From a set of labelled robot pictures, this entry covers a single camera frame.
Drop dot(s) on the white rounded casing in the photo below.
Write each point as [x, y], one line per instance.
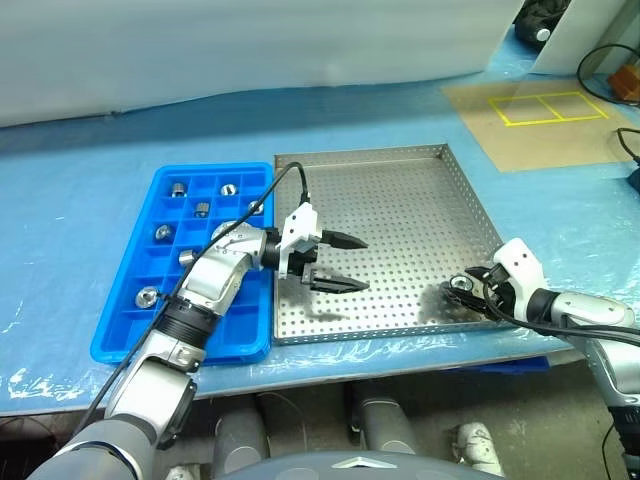
[182, 472]
[477, 445]

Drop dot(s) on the dark blue device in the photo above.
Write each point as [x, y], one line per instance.
[636, 180]

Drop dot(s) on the white upright panel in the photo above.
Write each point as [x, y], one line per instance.
[565, 55]

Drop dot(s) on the yellow tape rectangle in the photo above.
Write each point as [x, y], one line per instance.
[555, 120]

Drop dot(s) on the black bag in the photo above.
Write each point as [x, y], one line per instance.
[530, 25]

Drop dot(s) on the brown cardboard mat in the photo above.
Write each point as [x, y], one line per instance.
[540, 145]

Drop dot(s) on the grey rounded shell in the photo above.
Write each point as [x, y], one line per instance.
[360, 470]

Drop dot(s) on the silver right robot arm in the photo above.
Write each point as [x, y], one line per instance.
[590, 305]

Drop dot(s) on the brown wooden block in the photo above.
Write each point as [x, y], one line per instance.
[627, 82]

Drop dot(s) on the white backdrop sheet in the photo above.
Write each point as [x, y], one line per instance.
[250, 50]

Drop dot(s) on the blue plastic compartment tray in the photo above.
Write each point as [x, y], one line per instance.
[240, 325]

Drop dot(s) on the blue plastic table cover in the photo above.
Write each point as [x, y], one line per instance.
[75, 200]

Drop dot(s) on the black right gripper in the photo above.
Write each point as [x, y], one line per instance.
[502, 292]

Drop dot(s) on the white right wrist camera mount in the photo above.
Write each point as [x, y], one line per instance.
[520, 260]

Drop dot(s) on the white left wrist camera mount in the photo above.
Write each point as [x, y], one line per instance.
[300, 220]

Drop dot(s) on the small metal roller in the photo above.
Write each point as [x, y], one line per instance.
[229, 190]
[461, 282]
[179, 189]
[256, 206]
[186, 256]
[201, 208]
[146, 296]
[163, 232]

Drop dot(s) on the dark grey rounded cylinder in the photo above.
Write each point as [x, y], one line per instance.
[385, 425]
[240, 440]

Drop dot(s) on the perforated steel tray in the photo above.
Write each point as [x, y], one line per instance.
[400, 210]

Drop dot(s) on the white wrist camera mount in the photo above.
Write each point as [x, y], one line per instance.
[520, 260]
[300, 220]

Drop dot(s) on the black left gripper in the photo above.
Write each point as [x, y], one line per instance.
[305, 255]

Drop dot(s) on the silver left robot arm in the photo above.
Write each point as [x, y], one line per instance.
[220, 270]

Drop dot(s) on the silver round cap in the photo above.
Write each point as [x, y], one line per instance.
[543, 34]

